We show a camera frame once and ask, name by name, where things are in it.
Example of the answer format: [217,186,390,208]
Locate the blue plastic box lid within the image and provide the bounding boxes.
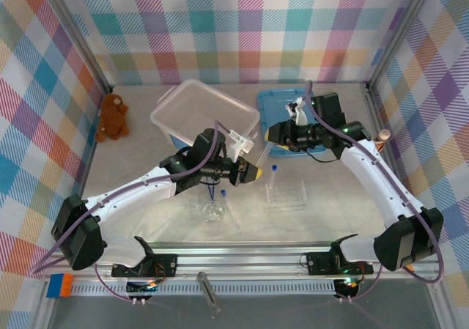
[257,89,328,158]

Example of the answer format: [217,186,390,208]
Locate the round glass flask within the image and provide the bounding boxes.
[201,200,226,223]

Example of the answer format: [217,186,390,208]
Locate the translucent plastic storage box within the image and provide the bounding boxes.
[149,78,260,150]

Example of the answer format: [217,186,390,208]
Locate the clear test tube rack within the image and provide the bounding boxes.
[265,180,307,209]

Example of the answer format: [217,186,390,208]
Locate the brown bottle with cork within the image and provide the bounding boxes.
[373,129,391,154]

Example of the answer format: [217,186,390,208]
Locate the plaid fabric backdrop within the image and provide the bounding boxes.
[0,0,469,329]

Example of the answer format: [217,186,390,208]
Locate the brown teddy bear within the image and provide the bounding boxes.
[95,93,130,142]

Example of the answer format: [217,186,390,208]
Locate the metal clamp bar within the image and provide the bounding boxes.
[196,271,222,319]

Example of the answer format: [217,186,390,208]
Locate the circuit board with green light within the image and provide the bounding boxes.
[333,277,362,297]
[126,278,161,295]

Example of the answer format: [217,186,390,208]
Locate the blue and orange toy bricks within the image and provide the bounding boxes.
[47,273,74,299]

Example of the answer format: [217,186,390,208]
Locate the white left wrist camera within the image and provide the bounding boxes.
[230,130,256,158]

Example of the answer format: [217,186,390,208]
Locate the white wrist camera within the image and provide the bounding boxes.
[287,97,312,127]
[230,130,256,158]

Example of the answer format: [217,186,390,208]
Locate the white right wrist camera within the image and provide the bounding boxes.
[287,97,312,127]

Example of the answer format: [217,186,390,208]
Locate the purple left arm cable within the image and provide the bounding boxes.
[31,120,235,303]

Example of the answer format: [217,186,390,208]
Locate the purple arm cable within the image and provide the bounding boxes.
[304,79,444,303]
[31,120,235,303]

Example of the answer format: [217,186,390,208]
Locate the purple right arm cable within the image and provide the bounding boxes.
[304,79,444,303]

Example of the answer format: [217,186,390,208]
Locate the aluminium side rail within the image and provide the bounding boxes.
[362,81,385,150]

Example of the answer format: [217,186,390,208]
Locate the aluminium rail frame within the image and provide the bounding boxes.
[43,240,445,282]

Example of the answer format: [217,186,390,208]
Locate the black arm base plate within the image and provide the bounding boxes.
[306,250,374,276]
[111,254,179,278]

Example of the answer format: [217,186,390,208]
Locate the white slotted cable duct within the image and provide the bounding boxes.
[73,282,336,296]

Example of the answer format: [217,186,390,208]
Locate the aluminium corner post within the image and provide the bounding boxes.
[366,0,439,90]
[45,0,113,94]

